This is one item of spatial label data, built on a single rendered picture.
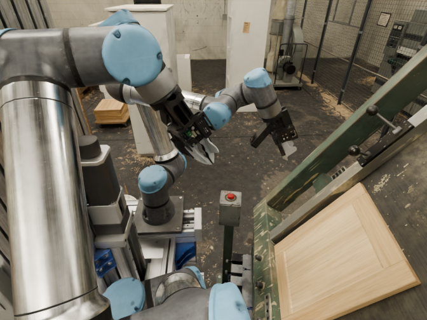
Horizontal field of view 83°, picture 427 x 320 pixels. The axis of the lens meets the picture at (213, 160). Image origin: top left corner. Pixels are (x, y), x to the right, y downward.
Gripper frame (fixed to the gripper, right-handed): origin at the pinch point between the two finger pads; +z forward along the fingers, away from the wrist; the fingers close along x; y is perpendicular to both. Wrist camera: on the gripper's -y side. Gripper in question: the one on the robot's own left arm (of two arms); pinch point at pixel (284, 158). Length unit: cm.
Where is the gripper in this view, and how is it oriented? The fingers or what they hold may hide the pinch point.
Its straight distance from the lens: 97.2
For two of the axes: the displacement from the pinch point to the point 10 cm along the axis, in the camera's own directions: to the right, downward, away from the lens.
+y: 8.8, -4.0, -2.5
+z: 4.7, 7.1, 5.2
